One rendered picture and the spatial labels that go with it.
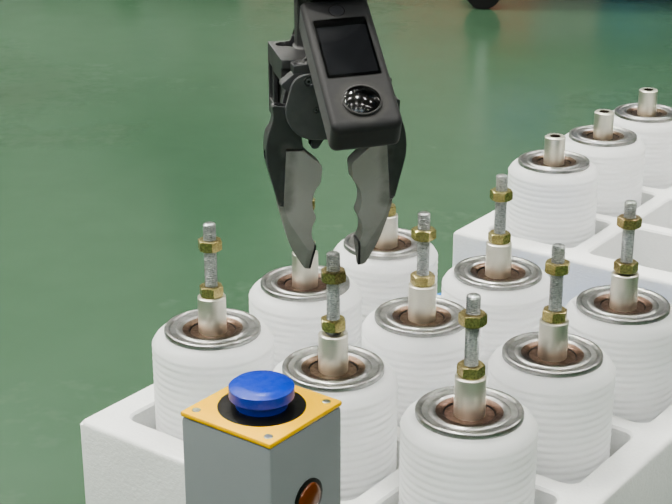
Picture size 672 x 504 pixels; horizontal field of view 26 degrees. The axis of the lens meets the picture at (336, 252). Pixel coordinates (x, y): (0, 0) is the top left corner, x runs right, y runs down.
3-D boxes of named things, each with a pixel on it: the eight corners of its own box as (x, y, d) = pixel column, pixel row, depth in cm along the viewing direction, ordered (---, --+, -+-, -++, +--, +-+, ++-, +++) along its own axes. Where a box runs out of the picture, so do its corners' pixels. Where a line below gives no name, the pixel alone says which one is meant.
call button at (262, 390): (308, 409, 89) (307, 379, 88) (266, 434, 86) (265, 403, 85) (257, 392, 91) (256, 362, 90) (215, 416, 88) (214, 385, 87)
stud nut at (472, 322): (475, 331, 97) (475, 320, 97) (454, 325, 98) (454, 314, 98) (491, 322, 99) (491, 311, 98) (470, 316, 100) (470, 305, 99)
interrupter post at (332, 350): (328, 363, 109) (328, 323, 108) (355, 371, 108) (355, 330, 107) (310, 375, 107) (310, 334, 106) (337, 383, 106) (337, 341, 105)
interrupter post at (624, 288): (618, 301, 120) (620, 264, 119) (643, 309, 119) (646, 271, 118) (601, 310, 119) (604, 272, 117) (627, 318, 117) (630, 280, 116)
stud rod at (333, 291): (325, 346, 107) (325, 250, 105) (339, 345, 107) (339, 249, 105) (327, 351, 106) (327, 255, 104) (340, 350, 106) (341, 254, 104)
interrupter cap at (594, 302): (608, 284, 124) (609, 277, 123) (687, 308, 119) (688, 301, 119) (557, 310, 118) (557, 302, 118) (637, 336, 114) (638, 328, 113)
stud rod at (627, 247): (630, 287, 118) (637, 199, 116) (630, 291, 117) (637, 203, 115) (617, 286, 119) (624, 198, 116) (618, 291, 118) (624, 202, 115)
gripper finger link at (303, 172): (298, 244, 109) (315, 126, 106) (313, 273, 103) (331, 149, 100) (257, 242, 108) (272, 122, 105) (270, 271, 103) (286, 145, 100)
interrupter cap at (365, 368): (319, 343, 113) (319, 335, 112) (403, 367, 109) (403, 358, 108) (261, 379, 107) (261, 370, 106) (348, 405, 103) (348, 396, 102)
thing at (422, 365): (352, 540, 119) (353, 339, 113) (368, 482, 128) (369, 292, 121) (470, 550, 118) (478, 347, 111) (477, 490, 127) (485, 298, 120)
